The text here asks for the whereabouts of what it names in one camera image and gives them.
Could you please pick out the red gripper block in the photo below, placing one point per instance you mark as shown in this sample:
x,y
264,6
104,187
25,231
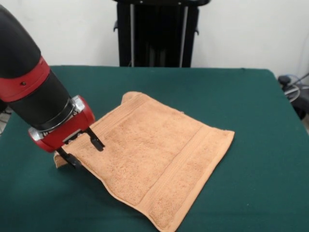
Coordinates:
x,y
70,131

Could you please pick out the tan terry towel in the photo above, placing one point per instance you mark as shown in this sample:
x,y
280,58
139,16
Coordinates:
x,y
157,157

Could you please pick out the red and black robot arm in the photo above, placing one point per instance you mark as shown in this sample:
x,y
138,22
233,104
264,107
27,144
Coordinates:
x,y
29,79

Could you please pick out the dark green table cloth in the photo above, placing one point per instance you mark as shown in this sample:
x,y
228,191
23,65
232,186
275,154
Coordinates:
x,y
253,169

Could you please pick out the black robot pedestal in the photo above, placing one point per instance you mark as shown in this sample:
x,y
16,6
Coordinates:
x,y
157,36

